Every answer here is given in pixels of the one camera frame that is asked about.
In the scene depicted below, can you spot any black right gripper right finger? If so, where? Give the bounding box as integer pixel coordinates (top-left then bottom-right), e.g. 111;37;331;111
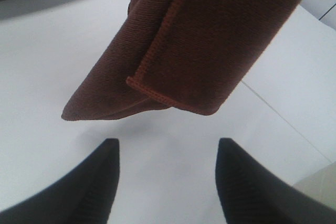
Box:
215;138;335;223

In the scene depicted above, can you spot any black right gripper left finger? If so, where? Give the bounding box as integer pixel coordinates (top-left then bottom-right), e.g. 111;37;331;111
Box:
1;138;120;223

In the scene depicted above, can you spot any brown towel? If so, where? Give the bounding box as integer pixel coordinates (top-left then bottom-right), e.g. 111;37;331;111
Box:
61;0;301;121

